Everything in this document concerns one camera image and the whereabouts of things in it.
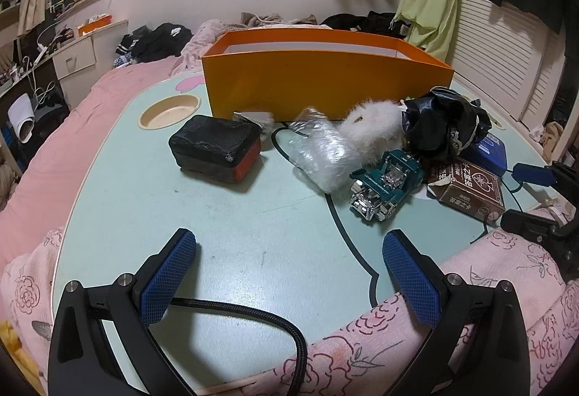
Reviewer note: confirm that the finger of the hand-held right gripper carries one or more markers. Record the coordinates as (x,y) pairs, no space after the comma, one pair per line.
(531,173)
(533,226)

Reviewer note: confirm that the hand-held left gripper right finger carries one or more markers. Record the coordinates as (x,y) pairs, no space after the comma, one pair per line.
(409,274)

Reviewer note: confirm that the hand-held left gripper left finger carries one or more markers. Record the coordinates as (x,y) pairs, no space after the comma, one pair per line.
(167,274)

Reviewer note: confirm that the brown card box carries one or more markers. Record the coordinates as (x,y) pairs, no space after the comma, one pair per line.
(470,192)

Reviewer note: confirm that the teal toy car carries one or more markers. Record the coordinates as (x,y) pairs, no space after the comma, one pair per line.
(384,190)

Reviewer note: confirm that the black lace cloth bundle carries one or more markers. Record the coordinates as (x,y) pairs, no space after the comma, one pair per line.
(438,124)

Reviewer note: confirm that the black and red case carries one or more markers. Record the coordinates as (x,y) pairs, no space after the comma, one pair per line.
(212,142)

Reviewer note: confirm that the clear plastic bag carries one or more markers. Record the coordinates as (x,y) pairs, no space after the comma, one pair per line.
(325,156)

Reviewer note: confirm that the white fur pompom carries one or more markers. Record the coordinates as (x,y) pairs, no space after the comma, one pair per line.
(368,129)

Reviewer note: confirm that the orange cardboard box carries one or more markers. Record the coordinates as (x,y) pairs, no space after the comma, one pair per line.
(316,79)

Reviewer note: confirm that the mint green cartoon desktop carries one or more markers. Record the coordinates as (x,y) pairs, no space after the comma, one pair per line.
(135,215)

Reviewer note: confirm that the crumpled beige cloth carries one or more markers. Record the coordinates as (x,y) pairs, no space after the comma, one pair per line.
(552,140)

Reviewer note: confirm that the blue box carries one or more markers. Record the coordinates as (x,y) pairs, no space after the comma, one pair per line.
(488,151)

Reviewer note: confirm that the pink floral cloth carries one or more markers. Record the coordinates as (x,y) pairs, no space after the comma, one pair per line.
(362,355)

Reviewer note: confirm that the white louvered door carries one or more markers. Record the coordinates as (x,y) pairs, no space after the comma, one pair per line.
(497,61)

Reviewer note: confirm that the pink bed blanket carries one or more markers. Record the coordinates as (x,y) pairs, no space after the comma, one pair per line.
(54,151)

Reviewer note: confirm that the yellow cloth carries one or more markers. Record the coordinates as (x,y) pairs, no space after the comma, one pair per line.
(18,360)

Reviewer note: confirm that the black striped clothes pile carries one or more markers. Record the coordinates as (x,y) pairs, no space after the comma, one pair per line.
(158,41)

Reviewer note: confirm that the white drawer cabinet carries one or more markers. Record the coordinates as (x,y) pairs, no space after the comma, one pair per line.
(77,59)

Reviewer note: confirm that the crumpled pink fleece blanket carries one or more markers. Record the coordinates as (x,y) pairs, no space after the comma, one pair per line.
(199,38)

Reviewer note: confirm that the small orange box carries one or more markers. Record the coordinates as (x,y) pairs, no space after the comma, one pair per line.
(95,26)

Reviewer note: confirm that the beige knit cloth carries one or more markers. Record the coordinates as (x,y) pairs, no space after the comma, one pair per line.
(258,18)

